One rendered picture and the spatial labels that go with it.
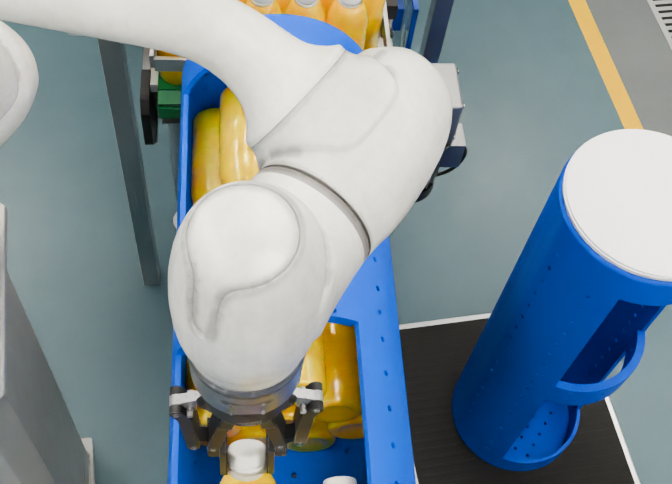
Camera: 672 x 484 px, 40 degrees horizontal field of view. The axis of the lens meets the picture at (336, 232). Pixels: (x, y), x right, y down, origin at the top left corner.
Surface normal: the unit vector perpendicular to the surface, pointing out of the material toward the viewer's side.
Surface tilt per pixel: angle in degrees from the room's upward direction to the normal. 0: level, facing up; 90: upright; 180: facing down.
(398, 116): 24
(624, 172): 0
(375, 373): 39
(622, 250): 0
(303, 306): 78
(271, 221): 7
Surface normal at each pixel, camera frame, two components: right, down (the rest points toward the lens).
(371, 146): 0.38, -0.26
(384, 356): 0.80, -0.36
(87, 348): 0.08, -0.53
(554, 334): -0.66, 0.61
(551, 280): -0.87, 0.36
